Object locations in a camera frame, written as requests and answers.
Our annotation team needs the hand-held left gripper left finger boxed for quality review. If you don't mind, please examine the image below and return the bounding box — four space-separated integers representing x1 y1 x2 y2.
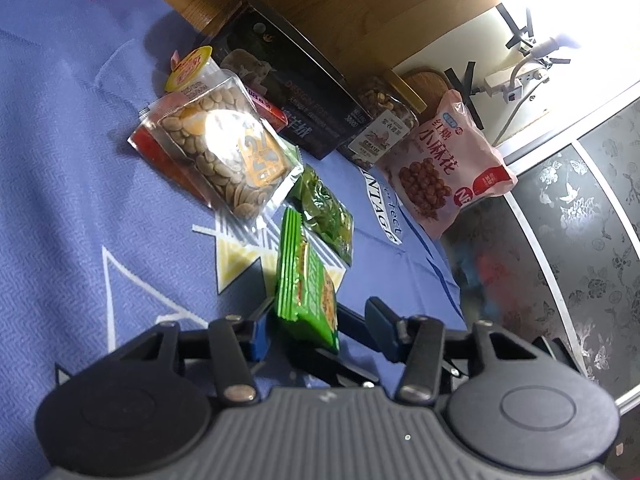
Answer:
106 311 274 407

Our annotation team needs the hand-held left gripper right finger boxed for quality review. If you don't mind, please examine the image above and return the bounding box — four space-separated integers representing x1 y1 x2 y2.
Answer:
365 297 540 404

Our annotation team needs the green snack packet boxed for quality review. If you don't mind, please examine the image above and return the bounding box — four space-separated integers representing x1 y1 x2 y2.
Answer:
276 206 342 354

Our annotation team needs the red spicy snack packet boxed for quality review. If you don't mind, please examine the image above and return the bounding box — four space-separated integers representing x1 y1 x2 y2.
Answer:
126 126 213 206

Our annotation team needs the black cardboard box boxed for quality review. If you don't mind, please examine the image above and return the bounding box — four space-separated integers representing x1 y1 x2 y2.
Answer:
199 0 375 162

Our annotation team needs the dark green pickle packet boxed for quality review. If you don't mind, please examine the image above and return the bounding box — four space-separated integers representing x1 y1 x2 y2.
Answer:
291 164 356 267

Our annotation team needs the pink snack bag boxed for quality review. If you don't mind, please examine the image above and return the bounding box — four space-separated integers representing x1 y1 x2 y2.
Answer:
374 89 517 241

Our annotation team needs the seed packet with orange label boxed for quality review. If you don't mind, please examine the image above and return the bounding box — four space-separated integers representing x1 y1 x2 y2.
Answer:
139 72 305 222

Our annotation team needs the clear nut jar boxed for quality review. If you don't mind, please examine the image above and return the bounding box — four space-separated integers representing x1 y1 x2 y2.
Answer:
336 75 427 171

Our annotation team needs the floral frosted glass door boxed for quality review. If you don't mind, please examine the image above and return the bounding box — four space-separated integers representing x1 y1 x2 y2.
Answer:
450 85 640 413

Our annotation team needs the blue printed blanket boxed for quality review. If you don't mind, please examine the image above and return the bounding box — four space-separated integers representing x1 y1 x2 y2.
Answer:
0 0 468 480

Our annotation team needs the red snack bar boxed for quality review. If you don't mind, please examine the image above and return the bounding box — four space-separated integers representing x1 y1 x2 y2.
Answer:
244 87 293 128

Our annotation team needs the black tape cross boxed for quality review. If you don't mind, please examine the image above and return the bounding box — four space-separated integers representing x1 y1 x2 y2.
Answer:
495 0 537 52
444 61 485 132

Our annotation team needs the round wooden board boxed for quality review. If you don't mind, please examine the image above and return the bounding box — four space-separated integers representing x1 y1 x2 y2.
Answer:
399 66 453 107

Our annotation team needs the peanut packet with yellow label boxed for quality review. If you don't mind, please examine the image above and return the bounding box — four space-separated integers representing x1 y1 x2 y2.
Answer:
164 45 236 111

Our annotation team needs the white power strip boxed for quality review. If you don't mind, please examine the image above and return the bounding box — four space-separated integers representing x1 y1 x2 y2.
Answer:
484 60 551 102

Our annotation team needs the wooden headboard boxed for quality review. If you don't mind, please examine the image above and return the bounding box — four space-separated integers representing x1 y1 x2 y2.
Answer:
115 0 503 111

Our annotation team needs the white cable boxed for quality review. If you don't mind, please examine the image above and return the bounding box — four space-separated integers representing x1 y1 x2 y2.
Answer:
492 35 568 147

